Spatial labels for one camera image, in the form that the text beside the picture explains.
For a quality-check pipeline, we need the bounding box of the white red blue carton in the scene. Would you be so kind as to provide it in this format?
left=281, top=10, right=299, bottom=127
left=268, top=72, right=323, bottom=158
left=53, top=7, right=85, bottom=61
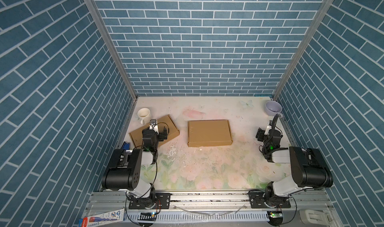
left=78, top=209, right=125, bottom=227

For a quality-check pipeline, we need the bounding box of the brown cardboard box top sheet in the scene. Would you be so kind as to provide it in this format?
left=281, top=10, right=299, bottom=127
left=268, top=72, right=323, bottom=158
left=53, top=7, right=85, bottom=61
left=129, top=115, right=180, bottom=147

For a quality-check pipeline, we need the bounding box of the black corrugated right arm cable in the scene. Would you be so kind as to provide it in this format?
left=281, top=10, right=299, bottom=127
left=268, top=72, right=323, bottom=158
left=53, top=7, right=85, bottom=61
left=260, top=113, right=289, bottom=160

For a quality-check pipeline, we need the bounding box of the white slotted cable duct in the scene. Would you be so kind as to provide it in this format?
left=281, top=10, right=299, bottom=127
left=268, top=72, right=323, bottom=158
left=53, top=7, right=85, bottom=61
left=128, top=211, right=270, bottom=224

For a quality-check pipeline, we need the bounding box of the white plastic device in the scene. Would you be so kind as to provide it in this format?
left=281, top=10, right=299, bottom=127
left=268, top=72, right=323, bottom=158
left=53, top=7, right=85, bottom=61
left=299, top=209, right=331, bottom=226

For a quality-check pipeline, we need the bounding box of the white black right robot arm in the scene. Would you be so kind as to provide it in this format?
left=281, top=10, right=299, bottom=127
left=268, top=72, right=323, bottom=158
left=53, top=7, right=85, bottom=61
left=249, top=120, right=334, bottom=208

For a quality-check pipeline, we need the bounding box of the lavender ceramic mug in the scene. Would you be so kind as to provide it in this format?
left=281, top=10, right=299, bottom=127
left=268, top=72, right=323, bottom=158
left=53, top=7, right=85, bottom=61
left=264, top=100, right=283, bottom=118

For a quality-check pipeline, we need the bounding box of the brown cardboard box sheet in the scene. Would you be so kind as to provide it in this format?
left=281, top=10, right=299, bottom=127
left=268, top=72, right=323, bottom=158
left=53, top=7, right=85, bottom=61
left=129, top=115, right=180, bottom=147
left=188, top=120, right=233, bottom=147

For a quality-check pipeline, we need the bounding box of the white ceramic mug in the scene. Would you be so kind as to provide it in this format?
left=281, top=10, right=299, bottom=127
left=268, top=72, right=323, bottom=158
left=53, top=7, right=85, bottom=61
left=137, top=108, right=152, bottom=125

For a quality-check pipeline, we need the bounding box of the aluminium left corner post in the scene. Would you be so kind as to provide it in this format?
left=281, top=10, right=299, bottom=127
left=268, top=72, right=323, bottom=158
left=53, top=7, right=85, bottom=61
left=84, top=0, right=138, bottom=101

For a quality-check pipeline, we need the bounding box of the aluminium corner post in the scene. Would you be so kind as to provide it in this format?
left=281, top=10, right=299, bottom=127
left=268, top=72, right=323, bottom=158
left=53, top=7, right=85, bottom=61
left=272, top=0, right=334, bottom=101
left=84, top=0, right=138, bottom=101

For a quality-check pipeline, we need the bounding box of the aluminium right corner post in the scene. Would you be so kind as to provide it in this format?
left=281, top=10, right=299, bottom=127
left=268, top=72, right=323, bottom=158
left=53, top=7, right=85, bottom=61
left=272, top=0, right=334, bottom=101

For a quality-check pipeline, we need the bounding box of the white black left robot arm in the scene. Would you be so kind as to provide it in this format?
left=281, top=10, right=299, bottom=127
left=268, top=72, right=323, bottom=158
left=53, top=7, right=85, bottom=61
left=102, top=119, right=170, bottom=203

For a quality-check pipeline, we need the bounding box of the blue object at left wall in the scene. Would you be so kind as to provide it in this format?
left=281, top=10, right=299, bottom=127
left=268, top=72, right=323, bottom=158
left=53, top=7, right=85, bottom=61
left=121, top=142, right=131, bottom=150

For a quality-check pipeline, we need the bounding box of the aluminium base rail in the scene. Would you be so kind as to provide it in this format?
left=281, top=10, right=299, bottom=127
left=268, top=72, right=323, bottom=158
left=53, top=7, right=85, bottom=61
left=83, top=190, right=333, bottom=217

